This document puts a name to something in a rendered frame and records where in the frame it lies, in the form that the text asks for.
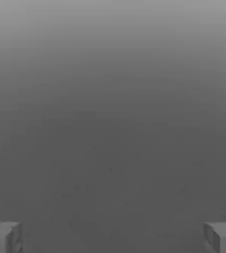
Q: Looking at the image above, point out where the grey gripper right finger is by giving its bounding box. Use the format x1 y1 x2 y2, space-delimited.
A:
203 221 226 253

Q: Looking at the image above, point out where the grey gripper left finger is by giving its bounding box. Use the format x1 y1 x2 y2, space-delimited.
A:
0 221 24 253

